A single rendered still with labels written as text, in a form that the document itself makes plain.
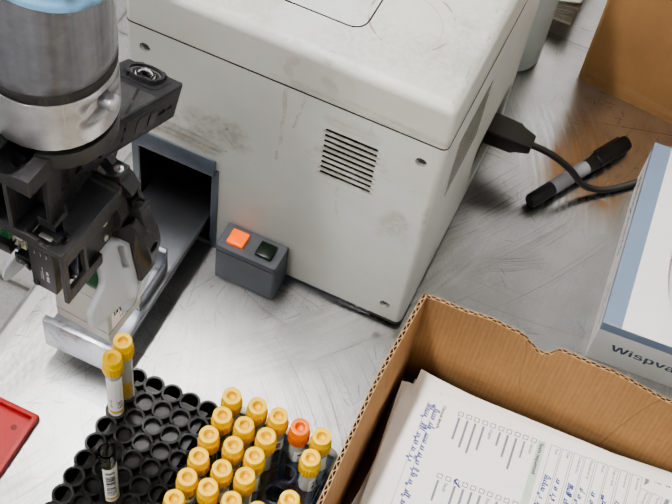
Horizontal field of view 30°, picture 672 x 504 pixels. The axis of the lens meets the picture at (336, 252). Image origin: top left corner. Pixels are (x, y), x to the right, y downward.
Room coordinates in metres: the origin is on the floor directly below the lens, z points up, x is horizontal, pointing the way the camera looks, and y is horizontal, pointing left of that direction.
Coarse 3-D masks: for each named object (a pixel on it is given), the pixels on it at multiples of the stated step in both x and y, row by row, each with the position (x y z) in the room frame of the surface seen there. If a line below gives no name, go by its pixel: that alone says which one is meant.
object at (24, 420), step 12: (0, 408) 0.46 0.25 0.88; (12, 408) 0.46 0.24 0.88; (24, 408) 0.46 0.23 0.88; (0, 420) 0.45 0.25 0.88; (12, 420) 0.45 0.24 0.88; (24, 420) 0.45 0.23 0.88; (36, 420) 0.45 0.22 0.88; (0, 432) 0.44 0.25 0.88; (12, 432) 0.44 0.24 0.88; (24, 432) 0.44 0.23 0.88; (0, 444) 0.42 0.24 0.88; (12, 444) 0.43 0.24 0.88; (0, 456) 0.41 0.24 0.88; (12, 456) 0.41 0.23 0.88; (0, 468) 0.40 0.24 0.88
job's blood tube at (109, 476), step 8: (104, 448) 0.39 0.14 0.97; (112, 448) 0.39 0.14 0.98; (104, 456) 0.39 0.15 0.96; (112, 456) 0.39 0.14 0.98; (104, 464) 0.38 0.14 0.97; (112, 464) 0.39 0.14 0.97; (104, 472) 0.38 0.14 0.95; (112, 472) 0.39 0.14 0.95; (104, 480) 0.38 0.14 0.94; (112, 480) 0.39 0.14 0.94; (104, 488) 0.38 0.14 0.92; (112, 488) 0.38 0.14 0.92; (104, 496) 0.38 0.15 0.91; (112, 496) 0.38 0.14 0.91
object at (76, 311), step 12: (84, 288) 0.45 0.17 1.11; (60, 300) 0.46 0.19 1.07; (72, 300) 0.45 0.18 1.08; (84, 300) 0.45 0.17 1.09; (60, 312) 0.46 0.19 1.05; (72, 312) 0.45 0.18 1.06; (84, 312) 0.45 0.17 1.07; (120, 312) 0.46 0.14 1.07; (132, 312) 0.47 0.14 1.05; (84, 324) 0.45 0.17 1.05; (108, 324) 0.44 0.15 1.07; (120, 324) 0.46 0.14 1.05; (108, 336) 0.44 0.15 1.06
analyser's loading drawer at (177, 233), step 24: (168, 168) 0.71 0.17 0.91; (144, 192) 0.68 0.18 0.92; (168, 192) 0.68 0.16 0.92; (192, 192) 0.69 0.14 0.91; (168, 216) 0.66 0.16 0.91; (192, 216) 0.66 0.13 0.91; (168, 240) 0.63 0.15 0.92; (192, 240) 0.63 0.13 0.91; (168, 264) 0.60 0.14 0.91; (144, 288) 0.58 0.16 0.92; (144, 312) 0.55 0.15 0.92; (48, 336) 0.51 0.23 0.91; (72, 336) 0.51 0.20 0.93; (96, 336) 0.52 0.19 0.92; (96, 360) 0.50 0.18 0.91
